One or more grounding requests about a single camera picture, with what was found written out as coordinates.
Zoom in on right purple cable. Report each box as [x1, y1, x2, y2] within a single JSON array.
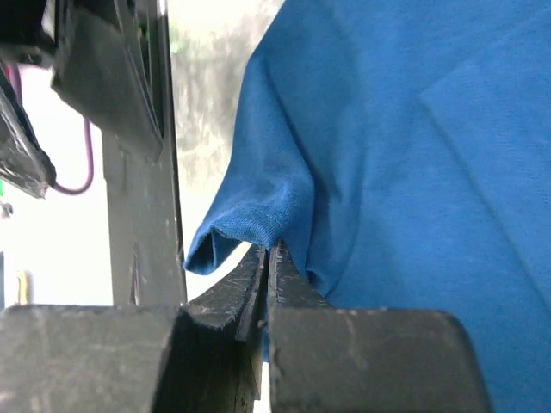
[[8, 64, 95, 195]]

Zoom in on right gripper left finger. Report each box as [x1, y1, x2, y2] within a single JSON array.
[[1, 246, 267, 412]]

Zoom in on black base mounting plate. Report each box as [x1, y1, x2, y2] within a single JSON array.
[[52, 1, 187, 305]]

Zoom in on blue printed t-shirt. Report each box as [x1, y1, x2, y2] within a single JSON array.
[[185, 1, 550, 412]]

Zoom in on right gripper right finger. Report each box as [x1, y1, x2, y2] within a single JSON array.
[[268, 243, 492, 412]]

